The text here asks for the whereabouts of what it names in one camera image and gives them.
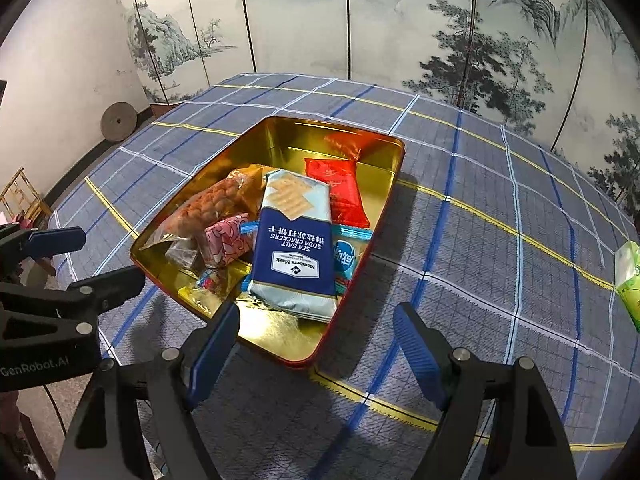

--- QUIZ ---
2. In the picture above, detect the yellow candy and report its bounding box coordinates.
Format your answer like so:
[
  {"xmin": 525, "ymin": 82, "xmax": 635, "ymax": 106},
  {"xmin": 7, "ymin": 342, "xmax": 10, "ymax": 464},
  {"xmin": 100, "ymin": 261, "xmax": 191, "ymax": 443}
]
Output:
[{"xmin": 195, "ymin": 268, "xmax": 228, "ymax": 296}]

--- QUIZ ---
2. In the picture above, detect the blue soda cracker pack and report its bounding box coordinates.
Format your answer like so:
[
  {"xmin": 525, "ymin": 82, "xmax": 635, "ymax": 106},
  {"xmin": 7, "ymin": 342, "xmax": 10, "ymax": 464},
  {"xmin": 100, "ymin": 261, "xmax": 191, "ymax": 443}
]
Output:
[{"xmin": 247, "ymin": 169, "xmax": 337, "ymax": 323}]

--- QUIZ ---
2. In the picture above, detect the bamboo wooden chair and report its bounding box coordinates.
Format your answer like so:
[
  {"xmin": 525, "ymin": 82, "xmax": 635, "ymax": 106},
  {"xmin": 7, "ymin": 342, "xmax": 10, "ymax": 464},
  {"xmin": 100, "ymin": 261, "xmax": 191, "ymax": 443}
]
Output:
[{"xmin": 1, "ymin": 168, "xmax": 52, "ymax": 224}]

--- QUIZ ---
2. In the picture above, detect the blue white small snack packet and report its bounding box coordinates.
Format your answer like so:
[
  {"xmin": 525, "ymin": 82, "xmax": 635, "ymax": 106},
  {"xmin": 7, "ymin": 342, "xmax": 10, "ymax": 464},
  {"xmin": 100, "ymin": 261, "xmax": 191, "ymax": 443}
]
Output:
[{"xmin": 332, "ymin": 224, "xmax": 372, "ymax": 296}]

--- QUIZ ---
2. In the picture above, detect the clear bag of peanuts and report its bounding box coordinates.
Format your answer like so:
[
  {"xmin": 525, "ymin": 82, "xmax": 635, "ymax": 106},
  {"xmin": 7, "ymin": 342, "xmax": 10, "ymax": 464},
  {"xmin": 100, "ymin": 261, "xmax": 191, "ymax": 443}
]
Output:
[{"xmin": 141, "ymin": 177, "xmax": 258, "ymax": 249}]

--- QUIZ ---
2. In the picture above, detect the pink patterned snack packet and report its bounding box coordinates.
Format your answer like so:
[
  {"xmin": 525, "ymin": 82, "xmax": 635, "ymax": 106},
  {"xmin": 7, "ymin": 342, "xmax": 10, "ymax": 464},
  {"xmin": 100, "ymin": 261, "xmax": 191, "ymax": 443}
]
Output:
[{"xmin": 196, "ymin": 214, "xmax": 257, "ymax": 269}]

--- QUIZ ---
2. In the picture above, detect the red snack packet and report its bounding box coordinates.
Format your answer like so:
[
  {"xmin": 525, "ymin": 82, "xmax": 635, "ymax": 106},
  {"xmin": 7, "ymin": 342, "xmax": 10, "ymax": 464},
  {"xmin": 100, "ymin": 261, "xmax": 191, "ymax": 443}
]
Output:
[{"xmin": 305, "ymin": 158, "xmax": 370, "ymax": 229}]

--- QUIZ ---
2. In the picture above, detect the round stone millstone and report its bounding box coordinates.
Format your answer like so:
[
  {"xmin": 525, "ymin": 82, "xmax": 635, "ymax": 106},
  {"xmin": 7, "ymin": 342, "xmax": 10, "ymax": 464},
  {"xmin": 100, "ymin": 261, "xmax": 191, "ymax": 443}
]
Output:
[{"xmin": 100, "ymin": 102, "xmax": 138, "ymax": 143}]

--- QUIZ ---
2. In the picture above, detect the green tissue pack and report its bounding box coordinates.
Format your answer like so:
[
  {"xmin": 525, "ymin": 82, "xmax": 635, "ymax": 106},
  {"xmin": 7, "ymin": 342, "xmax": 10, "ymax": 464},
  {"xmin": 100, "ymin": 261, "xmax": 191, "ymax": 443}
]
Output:
[{"xmin": 614, "ymin": 240, "xmax": 640, "ymax": 332}]

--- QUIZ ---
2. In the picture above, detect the orange snack packet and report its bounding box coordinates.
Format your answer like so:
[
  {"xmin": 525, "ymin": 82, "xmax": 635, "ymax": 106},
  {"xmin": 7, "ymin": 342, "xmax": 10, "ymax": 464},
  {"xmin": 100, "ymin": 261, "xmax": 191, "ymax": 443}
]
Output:
[{"xmin": 227, "ymin": 164, "xmax": 274, "ymax": 214}]

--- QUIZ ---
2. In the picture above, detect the painted folding screen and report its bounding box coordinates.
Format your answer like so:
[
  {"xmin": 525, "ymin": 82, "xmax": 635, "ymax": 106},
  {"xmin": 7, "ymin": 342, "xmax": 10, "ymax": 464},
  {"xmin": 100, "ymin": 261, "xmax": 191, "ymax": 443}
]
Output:
[{"xmin": 116, "ymin": 0, "xmax": 639, "ymax": 210}]

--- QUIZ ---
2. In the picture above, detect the red gold toffee tin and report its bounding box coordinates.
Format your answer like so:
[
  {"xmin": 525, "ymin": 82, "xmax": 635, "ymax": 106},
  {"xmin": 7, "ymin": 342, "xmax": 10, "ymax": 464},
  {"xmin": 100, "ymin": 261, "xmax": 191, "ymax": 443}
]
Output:
[{"xmin": 130, "ymin": 116, "xmax": 405, "ymax": 368}]

